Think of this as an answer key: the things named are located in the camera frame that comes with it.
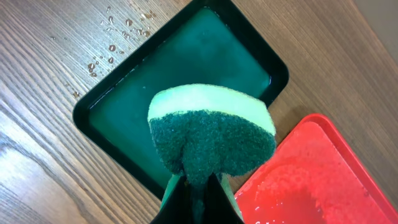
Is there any black water tray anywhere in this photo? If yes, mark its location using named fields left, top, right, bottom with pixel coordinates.
left=73, top=1, right=289, bottom=198

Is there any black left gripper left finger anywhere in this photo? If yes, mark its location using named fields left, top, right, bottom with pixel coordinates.
left=150, top=175, right=193, bottom=224

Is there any red plastic tray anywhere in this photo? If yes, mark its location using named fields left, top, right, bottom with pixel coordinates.
left=235, top=114, right=397, bottom=223

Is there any green scouring sponge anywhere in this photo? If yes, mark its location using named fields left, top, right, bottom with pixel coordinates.
left=147, top=84, right=276, bottom=223

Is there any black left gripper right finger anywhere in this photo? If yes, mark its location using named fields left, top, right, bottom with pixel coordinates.
left=203, top=174, right=244, bottom=224

